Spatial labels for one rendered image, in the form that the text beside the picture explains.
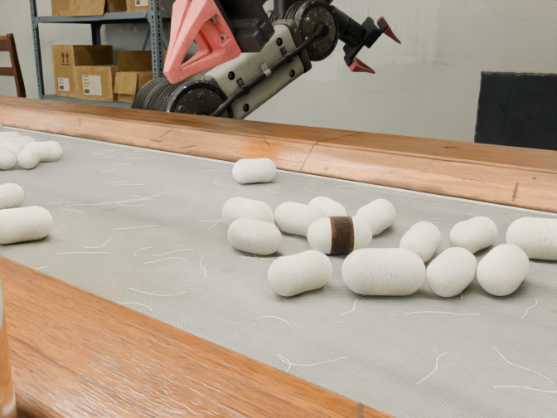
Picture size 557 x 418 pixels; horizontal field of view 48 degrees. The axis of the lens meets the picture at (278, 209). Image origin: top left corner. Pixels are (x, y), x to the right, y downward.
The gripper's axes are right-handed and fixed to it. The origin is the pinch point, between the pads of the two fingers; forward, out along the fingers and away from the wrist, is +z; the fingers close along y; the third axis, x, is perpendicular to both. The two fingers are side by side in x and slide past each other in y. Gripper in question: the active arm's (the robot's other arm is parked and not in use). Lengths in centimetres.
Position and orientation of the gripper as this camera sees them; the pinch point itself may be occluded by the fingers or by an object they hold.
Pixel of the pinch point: (173, 71)
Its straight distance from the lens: 59.8
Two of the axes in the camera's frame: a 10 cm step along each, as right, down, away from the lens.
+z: -4.6, 7.7, -4.3
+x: 4.1, 6.2, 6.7
